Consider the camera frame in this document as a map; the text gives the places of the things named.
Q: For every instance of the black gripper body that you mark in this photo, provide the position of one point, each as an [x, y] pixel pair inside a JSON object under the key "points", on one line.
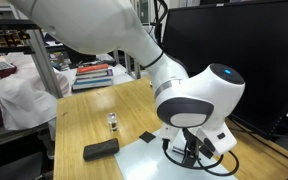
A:
{"points": [[193, 147]]}

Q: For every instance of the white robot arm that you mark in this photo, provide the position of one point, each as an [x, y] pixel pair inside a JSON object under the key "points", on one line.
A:
{"points": [[197, 105]]}

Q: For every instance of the white paper sheet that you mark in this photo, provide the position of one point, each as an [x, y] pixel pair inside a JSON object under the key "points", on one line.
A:
{"points": [[146, 161]]}

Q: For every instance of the black tape square left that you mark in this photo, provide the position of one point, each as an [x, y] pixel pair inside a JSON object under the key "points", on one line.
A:
{"points": [[147, 136]]}

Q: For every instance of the black eraser block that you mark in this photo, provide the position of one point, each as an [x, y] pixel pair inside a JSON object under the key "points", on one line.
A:
{"points": [[100, 150]]}

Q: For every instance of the stack of books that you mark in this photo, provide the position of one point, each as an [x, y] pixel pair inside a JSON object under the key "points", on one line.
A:
{"points": [[93, 77]]}

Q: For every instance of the large black monitor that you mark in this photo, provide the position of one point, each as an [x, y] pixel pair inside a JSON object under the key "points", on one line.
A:
{"points": [[250, 37]]}

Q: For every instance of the white cloth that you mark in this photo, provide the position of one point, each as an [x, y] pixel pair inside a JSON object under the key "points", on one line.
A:
{"points": [[24, 101]]}

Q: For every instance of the aluminium frame post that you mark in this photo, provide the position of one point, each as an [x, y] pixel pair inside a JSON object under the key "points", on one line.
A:
{"points": [[42, 56]]}

